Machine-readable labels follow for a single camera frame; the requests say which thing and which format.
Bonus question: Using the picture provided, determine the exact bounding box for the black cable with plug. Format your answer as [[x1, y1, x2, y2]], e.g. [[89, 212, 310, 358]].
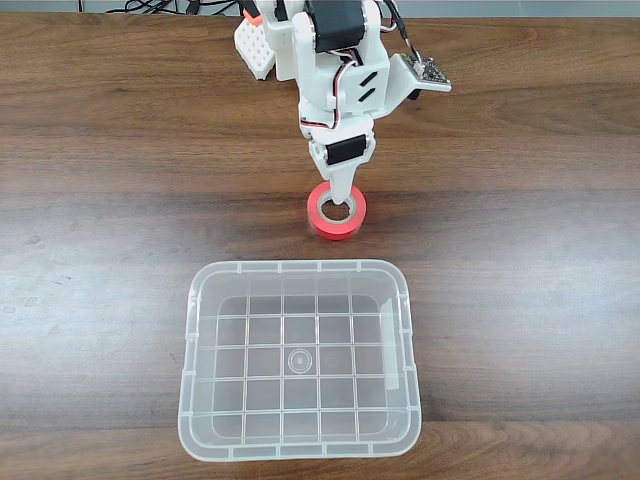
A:
[[184, 0, 242, 17]]

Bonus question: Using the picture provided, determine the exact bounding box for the black looped cable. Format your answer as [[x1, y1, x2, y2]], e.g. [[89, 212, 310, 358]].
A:
[[104, 0, 184, 16]]

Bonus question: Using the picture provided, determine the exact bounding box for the clear plastic box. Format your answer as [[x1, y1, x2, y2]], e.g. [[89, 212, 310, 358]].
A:
[[177, 259, 423, 462]]

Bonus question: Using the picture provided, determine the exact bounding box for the white perforated plate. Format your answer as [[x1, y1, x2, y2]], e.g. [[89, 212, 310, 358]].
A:
[[233, 18, 278, 81]]

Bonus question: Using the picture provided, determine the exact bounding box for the black camera cable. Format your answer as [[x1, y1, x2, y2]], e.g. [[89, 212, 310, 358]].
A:
[[381, 0, 427, 64]]

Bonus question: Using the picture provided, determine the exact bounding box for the white bracket with camera board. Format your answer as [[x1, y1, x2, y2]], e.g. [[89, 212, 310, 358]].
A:
[[372, 51, 454, 120]]

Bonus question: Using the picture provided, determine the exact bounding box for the red tape roll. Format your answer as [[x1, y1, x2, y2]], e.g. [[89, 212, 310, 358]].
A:
[[306, 182, 368, 242]]

